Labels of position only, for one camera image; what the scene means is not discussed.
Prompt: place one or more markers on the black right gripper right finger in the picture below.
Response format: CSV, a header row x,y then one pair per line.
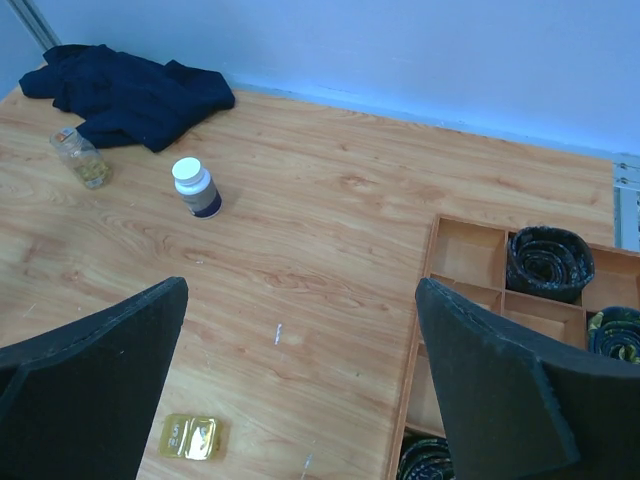
x,y
516,404

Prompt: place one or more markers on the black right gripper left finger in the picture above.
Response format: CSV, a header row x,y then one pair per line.
x,y
78,402

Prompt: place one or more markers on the yellow translucent pill organizer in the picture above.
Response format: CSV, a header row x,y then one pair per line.
x,y
190,437

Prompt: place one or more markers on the dark patterned rolled tie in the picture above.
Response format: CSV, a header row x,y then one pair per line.
x,y
424,457

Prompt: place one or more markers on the blue yellow rolled tie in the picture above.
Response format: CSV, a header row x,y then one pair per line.
x,y
614,332

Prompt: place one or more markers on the black rolled tie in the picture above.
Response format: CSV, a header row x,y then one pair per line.
x,y
549,262

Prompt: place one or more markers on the brown wooden compartment tray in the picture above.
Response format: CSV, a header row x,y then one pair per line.
x,y
470,258

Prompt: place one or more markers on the white capped pill bottle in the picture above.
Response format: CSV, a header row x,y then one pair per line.
x,y
196,187

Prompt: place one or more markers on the dark navy crumpled cloth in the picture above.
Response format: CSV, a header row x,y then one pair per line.
x,y
125,99

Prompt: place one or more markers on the left aluminium frame post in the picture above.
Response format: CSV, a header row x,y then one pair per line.
x,y
35,23

